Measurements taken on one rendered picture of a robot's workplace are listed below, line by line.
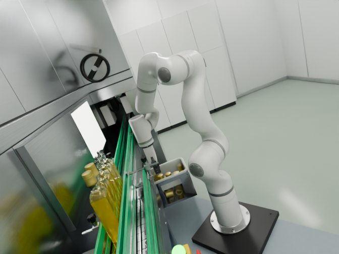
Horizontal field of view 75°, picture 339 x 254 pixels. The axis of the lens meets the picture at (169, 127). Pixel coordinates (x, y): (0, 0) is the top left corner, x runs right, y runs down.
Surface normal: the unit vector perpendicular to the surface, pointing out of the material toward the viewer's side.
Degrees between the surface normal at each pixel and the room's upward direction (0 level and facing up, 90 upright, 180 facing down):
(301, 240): 0
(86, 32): 90
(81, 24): 90
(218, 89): 90
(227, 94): 90
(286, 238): 0
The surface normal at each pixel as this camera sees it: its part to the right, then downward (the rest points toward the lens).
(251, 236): -0.33, -0.89
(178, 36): 0.15, 0.28
